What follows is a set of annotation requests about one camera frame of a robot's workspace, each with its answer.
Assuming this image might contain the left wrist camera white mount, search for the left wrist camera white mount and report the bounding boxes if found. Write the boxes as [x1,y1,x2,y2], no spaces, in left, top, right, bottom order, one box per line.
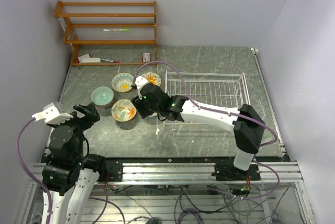
[32,102,73,125]

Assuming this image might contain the orange flower bowl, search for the orange flower bowl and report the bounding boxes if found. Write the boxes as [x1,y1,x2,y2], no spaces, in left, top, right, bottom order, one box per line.
[141,72,162,86]

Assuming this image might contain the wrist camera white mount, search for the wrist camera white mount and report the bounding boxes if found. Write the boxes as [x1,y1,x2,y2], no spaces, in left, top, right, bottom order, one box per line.
[32,102,73,125]
[131,76,149,90]

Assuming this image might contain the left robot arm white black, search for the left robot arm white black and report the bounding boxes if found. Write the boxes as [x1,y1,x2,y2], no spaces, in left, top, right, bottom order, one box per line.
[34,103,107,223]

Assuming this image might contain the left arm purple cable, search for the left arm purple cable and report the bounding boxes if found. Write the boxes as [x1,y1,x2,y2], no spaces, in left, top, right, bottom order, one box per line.
[17,118,54,224]

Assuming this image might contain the white wire dish rack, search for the white wire dish rack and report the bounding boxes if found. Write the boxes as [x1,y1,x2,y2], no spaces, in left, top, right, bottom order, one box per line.
[164,70,251,108]

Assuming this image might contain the light teal glazed bowl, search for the light teal glazed bowl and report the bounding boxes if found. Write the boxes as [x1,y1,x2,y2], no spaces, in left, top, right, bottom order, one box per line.
[91,86,115,108]

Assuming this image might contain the wooden three-tier shelf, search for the wooden three-tier shelf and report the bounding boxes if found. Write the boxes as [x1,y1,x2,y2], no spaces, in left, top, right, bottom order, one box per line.
[53,1,158,66]

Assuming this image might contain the pink white pen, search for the pink white pen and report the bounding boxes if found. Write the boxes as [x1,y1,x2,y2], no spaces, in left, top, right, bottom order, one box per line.
[101,58,120,64]

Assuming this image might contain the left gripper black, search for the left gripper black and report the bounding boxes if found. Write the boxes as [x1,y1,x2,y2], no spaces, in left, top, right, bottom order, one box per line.
[46,100,98,159]

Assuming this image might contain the red white small box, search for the red white small box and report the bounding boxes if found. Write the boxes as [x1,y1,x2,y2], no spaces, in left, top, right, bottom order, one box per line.
[142,52,150,63]

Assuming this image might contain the orange leaf bird bowl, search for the orange leaf bird bowl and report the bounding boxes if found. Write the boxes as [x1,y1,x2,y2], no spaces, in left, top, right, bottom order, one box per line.
[111,99,137,122]

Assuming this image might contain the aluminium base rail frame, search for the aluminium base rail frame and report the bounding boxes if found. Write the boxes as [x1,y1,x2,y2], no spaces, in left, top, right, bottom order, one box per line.
[17,156,316,223]

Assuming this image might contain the yellow sun teal bowl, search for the yellow sun teal bowl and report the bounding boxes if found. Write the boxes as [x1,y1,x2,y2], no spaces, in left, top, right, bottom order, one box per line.
[111,73,134,93]

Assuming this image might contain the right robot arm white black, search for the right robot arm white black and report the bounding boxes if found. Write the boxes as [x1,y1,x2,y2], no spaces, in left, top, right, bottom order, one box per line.
[131,77,265,180]

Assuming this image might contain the green white pen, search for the green white pen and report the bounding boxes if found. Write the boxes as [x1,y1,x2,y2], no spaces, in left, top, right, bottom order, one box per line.
[103,28,129,32]

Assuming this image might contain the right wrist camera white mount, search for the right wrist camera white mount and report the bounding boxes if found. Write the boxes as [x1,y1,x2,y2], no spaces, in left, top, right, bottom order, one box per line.
[131,76,149,90]

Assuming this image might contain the white eraser block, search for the white eraser block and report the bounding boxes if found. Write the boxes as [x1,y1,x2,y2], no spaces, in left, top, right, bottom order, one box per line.
[81,58,102,64]

